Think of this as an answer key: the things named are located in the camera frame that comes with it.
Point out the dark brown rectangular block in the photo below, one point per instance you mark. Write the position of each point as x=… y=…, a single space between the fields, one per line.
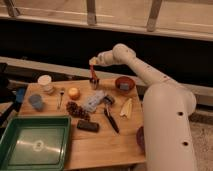
x=88 y=126

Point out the metal fork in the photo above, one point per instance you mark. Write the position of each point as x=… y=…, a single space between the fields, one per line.
x=62 y=91

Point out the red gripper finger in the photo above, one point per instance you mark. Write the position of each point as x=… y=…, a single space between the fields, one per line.
x=93 y=74

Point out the clear plastic bag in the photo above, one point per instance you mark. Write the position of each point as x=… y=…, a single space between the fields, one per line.
x=93 y=101

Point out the blue plastic cup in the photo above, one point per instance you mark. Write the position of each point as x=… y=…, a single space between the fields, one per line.
x=36 y=102

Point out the blue object at left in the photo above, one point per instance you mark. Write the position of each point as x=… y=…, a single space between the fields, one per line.
x=20 y=93

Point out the dark red bowl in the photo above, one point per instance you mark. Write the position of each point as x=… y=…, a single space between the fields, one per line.
x=140 y=138

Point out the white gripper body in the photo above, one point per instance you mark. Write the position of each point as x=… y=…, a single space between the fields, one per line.
x=93 y=61

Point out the brown pine cone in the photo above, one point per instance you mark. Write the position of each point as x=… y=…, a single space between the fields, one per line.
x=77 y=111

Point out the green plastic tray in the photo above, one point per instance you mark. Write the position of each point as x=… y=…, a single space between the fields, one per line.
x=35 y=144

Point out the orange round fruit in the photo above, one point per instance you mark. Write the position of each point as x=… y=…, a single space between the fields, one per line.
x=74 y=93

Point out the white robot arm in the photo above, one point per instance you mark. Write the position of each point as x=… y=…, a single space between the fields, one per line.
x=166 y=107

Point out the grey block in bowl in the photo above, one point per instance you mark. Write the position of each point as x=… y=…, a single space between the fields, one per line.
x=124 y=86

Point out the white lidded jar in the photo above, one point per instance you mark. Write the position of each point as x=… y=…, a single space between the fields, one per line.
x=45 y=81

